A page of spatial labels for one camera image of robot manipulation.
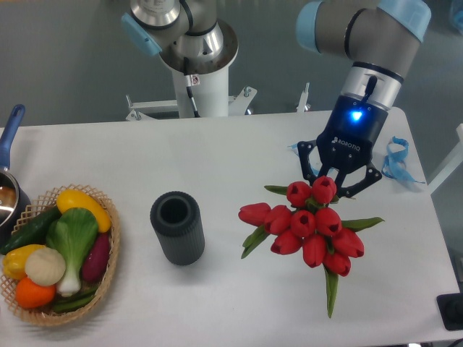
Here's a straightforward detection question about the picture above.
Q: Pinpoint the blue ribbon strip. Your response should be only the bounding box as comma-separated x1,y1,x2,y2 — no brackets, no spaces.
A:
288,144,299,155

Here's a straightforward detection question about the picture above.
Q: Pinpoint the white frame at right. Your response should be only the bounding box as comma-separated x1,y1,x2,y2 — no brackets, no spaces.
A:
428,124,462,194

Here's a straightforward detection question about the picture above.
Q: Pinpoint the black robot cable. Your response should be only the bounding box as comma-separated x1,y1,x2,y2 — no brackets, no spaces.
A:
182,57,201,119

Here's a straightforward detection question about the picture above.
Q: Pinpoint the yellow bell pepper toy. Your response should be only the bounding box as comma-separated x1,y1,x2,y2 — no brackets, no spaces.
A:
2,244,46,280

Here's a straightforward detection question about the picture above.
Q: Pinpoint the dark green cucumber toy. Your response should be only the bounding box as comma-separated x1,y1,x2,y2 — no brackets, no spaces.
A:
1,206,61,255

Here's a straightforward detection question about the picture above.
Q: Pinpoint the orange toy fruit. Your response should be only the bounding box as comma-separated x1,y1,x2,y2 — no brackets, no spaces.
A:
15,277,56,309

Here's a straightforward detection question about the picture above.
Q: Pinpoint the blue handled metal saucepan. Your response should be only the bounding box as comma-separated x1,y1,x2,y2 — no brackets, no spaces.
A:
1,104,30,246

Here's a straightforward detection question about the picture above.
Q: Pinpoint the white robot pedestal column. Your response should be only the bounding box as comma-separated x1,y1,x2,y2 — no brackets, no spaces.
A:
171,67,229,119

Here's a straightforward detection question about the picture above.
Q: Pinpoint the blue crumpled ribbon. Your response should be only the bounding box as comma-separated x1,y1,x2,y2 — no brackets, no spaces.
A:
381,136,425,184

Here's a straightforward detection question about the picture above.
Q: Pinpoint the red tulip bouquet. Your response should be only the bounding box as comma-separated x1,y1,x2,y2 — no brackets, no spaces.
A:
238,176,383,317

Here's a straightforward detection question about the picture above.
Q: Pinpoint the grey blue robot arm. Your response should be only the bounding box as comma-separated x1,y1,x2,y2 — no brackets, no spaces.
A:
121,1,431,197

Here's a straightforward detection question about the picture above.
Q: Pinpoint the white metal base frame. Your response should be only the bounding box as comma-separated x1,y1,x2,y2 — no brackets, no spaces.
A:
125,82,311,121

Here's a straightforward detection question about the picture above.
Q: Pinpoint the dark grey ribbed vase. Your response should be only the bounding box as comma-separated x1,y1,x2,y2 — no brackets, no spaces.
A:
150,191,205,266

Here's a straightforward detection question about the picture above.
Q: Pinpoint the black device at edge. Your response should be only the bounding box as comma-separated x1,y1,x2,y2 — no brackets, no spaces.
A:
436,293,462,331

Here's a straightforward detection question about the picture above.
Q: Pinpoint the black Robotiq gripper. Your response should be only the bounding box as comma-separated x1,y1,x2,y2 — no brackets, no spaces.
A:
297,96,388,198

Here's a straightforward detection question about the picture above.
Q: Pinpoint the cream white garlic toy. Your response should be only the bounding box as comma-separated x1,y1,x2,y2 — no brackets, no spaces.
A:
25,247,66,286

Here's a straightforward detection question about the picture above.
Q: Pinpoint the green bean pods toy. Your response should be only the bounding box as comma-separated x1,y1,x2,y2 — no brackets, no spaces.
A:
51,286,97,314

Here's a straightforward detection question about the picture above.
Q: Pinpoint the yellow squash toy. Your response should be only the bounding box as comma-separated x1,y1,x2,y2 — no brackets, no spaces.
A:
56,189,112,234

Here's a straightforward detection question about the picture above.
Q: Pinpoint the green bok choy toy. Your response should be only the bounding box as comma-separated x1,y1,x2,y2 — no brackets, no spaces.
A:
46,207,98,297

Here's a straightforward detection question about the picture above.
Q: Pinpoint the woven wicker basket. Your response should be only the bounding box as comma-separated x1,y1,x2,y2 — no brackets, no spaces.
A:
1,184,121,327

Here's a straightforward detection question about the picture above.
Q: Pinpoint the purple sweet potato toy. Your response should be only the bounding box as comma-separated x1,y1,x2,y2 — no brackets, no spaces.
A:
82,233,110,283

